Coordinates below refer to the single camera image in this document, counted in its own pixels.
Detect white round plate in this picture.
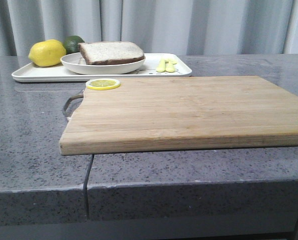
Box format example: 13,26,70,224
61,52,145,75

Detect white bear tray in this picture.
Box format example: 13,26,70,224
12,53,192,83

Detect wooden cutting board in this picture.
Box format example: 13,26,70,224
59,76,298,156

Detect yellow plastic spoon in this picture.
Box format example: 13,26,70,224
156,58,166,73

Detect yellow plastic fork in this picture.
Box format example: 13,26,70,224
165,58,177,73

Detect yellow lemon slice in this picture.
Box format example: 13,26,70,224
86,78,121,91

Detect grey curtain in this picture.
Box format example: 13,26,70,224
0,0,298,56

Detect green lime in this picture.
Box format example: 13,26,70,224
63,35,85,54

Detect front yellow lemon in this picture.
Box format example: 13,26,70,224
28,39,66,67

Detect metal cutting board handle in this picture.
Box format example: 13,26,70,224
61,90,84,121

